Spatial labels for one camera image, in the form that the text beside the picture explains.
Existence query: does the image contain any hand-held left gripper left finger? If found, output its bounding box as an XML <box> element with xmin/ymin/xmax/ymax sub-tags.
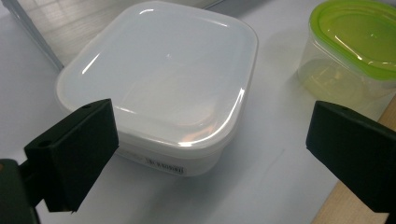
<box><xmin>18</xmin><ymin>98</ymin><xmax>120</xmax><ymax>215</ymax></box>

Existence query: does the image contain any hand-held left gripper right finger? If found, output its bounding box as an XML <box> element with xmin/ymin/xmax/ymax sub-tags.
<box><xmin>305</xmin><ymin>100</ymin><xmax>396</xmax><ymax>215</ymax></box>

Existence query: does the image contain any clear plastic food container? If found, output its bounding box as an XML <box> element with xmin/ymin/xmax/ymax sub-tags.
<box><xmin>297</xmin><ymin>27</ymin><xmax>396</xmax><ymax>121</ymax></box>

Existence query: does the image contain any green container lid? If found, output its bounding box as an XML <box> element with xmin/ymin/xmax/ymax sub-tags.
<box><xmin>307</xmin><ymin>0</ymin><xmax>396</xmax><ymax>82</ymax></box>

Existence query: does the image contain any translucent white container lid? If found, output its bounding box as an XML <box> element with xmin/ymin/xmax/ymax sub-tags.
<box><xmin>55</xmin><ymin>0</ymin><xmax>260</xmax><ymax>148</ymax></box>

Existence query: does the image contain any white plastic food container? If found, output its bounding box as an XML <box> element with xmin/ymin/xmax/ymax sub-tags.
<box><xmin>115</xmin><ymin>124</ymin><xmax>238</xmax><ymax>178</ymax></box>

